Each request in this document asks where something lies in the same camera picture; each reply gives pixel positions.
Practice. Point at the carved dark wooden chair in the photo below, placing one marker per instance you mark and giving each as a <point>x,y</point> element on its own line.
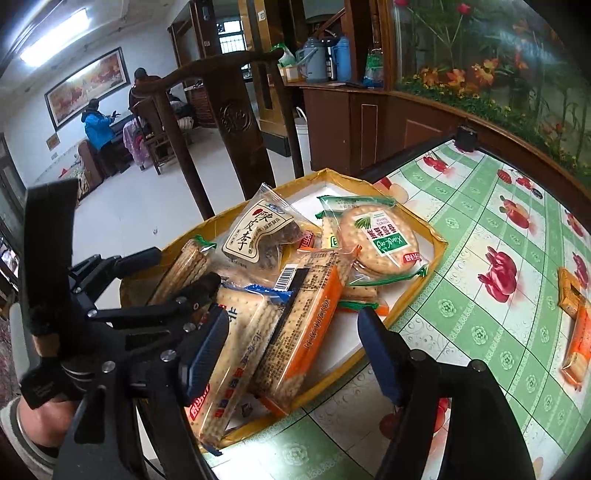
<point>235,120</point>

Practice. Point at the blue thermos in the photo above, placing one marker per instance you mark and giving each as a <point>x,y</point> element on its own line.
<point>342,60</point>

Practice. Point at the brown wooden sideboard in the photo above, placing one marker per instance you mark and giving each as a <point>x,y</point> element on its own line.
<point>351,129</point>

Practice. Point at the large orange cracker packet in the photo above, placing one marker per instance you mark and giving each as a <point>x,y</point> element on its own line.
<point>304,323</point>

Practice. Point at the round cracker packet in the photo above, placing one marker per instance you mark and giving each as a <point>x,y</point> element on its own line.
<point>376,240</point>

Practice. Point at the orange snack packet with window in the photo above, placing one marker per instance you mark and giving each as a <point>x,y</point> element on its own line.
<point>570,293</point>

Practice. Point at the pink cloth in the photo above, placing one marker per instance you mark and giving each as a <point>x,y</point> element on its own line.
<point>135,143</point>

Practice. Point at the green plastic bag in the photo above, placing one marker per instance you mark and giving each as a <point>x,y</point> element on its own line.
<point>286,55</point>

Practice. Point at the green-edged cracker packet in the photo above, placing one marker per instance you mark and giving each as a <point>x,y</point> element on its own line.
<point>364,295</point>

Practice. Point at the framed wall painting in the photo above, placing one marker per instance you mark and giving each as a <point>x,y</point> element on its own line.
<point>85,87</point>

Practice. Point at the white bucket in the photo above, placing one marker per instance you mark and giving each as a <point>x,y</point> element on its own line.
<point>301,143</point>

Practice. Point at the grey kettle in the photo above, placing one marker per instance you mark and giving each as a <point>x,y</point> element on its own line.
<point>311,62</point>

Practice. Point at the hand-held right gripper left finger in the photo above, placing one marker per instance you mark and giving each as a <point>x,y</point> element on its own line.
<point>207,350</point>

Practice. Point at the brown sofa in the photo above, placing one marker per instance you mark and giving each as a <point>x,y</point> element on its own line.
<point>88,168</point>

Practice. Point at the blue red cracker packet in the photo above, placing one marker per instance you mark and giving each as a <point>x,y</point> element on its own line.
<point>240,360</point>

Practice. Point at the square cracker packet green label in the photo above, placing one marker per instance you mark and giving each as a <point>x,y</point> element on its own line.
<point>182,272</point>

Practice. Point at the glass flower display case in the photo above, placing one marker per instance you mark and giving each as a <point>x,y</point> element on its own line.
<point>498,60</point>

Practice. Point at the small wall frame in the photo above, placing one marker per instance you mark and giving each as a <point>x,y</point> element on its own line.
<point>53,141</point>

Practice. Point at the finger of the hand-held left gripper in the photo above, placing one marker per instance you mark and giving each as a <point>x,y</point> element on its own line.
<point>115,270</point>
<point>152,316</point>

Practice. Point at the plain wooden chair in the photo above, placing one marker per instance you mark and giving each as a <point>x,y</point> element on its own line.
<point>159,143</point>

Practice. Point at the small tan box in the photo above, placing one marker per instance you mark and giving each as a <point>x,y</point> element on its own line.
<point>292,74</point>

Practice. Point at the dried plum packet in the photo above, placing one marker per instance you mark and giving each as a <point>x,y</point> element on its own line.
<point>258,230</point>

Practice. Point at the ceiling light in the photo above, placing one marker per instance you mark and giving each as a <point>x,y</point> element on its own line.
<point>51,46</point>

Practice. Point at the small black device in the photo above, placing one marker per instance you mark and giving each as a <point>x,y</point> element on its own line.
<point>466,138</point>

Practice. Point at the black flask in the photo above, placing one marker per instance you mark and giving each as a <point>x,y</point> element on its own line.
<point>331,62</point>

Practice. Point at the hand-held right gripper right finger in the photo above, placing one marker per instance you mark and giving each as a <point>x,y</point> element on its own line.
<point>381,355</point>

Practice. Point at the yellow-edged cardboard box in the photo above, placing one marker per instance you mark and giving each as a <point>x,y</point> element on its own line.
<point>337,346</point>

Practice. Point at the green fruit-print tablecloth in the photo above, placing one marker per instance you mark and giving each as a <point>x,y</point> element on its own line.
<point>485,323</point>

